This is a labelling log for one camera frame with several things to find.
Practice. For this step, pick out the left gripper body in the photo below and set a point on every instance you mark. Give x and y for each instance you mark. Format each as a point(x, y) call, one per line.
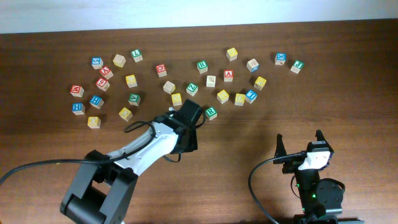
point(192, 144)

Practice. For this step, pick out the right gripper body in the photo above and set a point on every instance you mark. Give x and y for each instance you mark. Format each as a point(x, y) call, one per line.
point(292, 165)

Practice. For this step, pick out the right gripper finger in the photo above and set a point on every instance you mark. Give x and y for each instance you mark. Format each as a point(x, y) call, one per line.
point(319, 136)
point(280, 151)

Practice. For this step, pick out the green r block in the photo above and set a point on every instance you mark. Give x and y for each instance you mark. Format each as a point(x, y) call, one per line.
point(211, 113)
point(202, 66)

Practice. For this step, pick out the red a block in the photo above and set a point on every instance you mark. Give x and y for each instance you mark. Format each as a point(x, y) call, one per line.
point(228, 75)
point(106, 72)

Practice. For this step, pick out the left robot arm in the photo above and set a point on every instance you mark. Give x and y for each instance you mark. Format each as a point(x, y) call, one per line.
point(102, 189)

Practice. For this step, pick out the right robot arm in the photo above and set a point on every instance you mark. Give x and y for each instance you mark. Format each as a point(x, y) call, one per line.
point(320, 198)

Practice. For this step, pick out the yellow S block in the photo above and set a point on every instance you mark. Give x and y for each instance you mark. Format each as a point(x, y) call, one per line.
point(176, 99)

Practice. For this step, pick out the green Z block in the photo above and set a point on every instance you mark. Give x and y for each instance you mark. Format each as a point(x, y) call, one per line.
point(192, 89)

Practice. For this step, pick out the plain wood block centre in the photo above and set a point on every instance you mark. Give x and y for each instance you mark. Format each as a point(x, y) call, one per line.
point(169, 87)

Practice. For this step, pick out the yellow block centre right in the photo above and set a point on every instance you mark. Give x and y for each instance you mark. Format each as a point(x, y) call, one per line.
point(222, 96)

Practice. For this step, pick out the plain wood picture block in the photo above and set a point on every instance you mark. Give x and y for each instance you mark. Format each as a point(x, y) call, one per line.
point(210, 81)

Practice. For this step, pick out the green V block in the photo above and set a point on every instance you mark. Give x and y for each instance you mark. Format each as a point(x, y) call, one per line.
point(134, 99)

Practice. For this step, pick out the red Q block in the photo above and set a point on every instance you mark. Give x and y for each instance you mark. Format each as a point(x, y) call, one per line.
point(161, 70)

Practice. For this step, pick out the yellow block lower right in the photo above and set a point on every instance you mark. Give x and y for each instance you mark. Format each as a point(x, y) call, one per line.
point(239, 99)

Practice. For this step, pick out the yellow o block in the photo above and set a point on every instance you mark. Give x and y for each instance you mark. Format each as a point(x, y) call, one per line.
point(125, 114)
point(94, 122)

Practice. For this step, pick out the blue L block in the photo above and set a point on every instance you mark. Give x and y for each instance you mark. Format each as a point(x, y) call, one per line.
point(250, 96)

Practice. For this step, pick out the yellow block upper left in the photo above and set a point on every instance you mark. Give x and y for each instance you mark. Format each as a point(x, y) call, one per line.
point(131, 81)

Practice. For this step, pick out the green J block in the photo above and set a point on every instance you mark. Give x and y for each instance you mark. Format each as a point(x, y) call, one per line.
point(297, 66)

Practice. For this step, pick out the green L block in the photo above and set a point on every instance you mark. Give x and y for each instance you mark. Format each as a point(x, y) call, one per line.
point(137, 55)

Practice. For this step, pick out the yellow block top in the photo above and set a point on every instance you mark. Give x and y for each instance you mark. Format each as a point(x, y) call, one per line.
point(232, 54)

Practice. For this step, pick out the wood block blue side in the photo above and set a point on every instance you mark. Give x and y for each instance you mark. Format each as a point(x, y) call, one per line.
point(252, 65)

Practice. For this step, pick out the blue X block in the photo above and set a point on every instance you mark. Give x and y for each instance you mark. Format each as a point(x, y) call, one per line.
point(280, 58)

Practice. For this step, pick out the plain wood yellow-side block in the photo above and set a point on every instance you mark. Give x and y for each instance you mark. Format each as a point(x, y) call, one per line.
point(119, 60)

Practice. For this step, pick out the blue H block tilted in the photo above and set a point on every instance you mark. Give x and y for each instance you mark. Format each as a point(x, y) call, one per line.
point(96, 102)

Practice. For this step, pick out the yellow O block far left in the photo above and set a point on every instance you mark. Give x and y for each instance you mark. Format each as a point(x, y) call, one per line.
point(94, 122)

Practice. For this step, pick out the blue block top left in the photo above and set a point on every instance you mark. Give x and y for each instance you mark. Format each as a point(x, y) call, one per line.
point(97, 63)

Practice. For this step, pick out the blue H block left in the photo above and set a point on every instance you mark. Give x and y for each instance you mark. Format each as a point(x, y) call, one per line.
point(78, 108)

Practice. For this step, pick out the red M block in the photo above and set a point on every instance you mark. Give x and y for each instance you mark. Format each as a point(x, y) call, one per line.
point(77, 91)

